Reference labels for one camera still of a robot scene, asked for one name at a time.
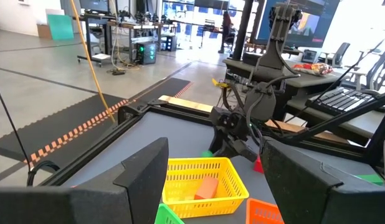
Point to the orange plastic basket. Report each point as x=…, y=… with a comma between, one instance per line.
x=261, y=213

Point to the black column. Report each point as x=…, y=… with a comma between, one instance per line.
x=242, y=31

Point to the green wooden block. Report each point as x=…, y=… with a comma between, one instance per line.
x=207, y=154
x=371, y=179

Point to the workbench with equipment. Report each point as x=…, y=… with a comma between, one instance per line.
x=96, y=18

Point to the computer tower green lights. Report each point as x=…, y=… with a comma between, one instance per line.
x=145, y=53

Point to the red wooden block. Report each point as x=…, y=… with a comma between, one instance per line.
x=258, y=166

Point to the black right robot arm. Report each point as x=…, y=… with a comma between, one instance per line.
x=279, y=46

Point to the wooden base board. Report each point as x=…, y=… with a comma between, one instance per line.
x=186, y=104

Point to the green plastic basket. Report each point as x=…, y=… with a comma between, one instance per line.
x=166, y=216

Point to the person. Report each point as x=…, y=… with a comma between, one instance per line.
x=226, y=31

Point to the yellow tag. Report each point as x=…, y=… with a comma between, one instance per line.
x=220, y=83

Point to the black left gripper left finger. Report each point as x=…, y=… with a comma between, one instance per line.
x=86, y=205

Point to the orange wooden block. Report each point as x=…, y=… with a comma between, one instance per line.
x=206, y=188

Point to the black computer keyboard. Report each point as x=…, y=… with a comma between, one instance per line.
x=339, y=101

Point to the dark desktop monitor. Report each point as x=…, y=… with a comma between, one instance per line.
x=94, y=5

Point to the yellow plastic basket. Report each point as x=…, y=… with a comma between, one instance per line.
x=205, y=208

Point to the large wall monitor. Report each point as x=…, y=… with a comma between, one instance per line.
x=320, y=21

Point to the green board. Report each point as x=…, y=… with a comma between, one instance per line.
x=60, y=27

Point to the black frame strut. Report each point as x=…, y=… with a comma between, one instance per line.
x=342, y=116

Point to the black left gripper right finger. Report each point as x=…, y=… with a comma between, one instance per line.
x=320, y=202

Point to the black floor mat orange stripes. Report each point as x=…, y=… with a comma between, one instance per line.
x=55, y=130

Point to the grey office chair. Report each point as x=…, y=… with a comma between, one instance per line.
x=379, y=71
x=339, y=54

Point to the small tablet screen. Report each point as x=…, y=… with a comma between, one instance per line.
x=310, y=56

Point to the colourful snack bag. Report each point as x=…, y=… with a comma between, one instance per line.
x=314, y=69

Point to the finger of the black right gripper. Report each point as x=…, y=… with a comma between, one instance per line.
x=219, y=147
x=245, y=151

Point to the cardboard box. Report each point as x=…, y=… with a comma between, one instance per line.
x=43, y=31

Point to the black table frame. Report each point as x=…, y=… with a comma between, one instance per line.
x=130, y=113

